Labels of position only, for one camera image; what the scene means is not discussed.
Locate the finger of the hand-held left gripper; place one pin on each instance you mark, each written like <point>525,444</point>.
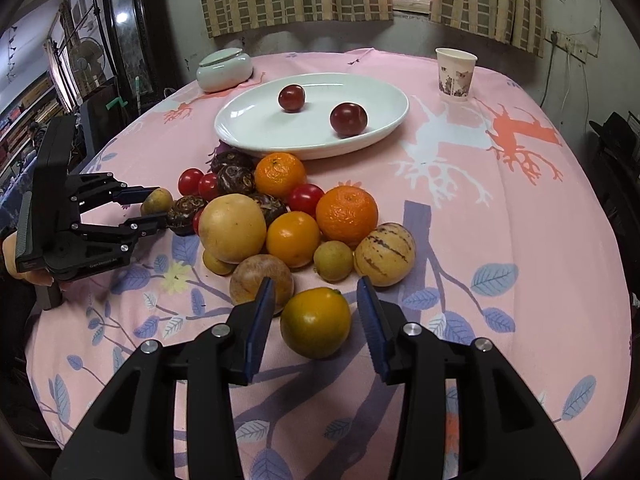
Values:
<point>145,224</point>
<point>131,196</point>

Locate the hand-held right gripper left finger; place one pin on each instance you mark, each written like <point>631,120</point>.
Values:
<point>260,332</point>

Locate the dark water chestnut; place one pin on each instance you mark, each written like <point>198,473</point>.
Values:
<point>231,160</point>
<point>269,207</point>
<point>186,214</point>
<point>236,181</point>

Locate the olive passion fruit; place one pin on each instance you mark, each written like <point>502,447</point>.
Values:
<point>333,260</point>

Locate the pale green lidded jar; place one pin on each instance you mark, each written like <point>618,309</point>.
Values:
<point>223,71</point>

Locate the printed paper cup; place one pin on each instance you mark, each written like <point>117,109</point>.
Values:
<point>455,74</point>

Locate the small yellow loquat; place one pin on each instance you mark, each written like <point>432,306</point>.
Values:
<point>156,201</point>
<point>216,263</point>

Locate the wall socket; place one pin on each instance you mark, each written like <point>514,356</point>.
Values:
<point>567,45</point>

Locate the striped pepino melon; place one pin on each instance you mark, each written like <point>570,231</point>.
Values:
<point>384,255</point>

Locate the dark framed cabinet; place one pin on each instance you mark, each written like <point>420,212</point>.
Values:
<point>125,35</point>

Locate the orange mandarin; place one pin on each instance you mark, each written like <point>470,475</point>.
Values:
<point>346,214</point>
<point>280,175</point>

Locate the dark red plum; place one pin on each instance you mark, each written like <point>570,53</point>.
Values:
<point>291,98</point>
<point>348,119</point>

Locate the electric fan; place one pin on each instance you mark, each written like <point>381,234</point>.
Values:
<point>87,56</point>

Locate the green-tinged orange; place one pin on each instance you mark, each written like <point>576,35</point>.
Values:
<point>315,322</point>

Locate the person's left hand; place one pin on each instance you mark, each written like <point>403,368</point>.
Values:
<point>9,255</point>

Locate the pink printed tablecloth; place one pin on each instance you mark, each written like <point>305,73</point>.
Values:
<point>450,240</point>

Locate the smooth orange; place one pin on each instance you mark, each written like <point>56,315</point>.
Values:
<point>293,239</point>

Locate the large yellow pear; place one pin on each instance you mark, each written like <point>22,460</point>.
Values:
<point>232,228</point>

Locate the bookshelf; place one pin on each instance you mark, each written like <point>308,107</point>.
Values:
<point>30,110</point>

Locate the brown passion fruit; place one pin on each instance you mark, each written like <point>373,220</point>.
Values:
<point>255,277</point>

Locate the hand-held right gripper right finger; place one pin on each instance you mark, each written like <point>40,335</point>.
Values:
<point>372,335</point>

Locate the white oval plate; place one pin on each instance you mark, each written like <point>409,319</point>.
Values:
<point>250,120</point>

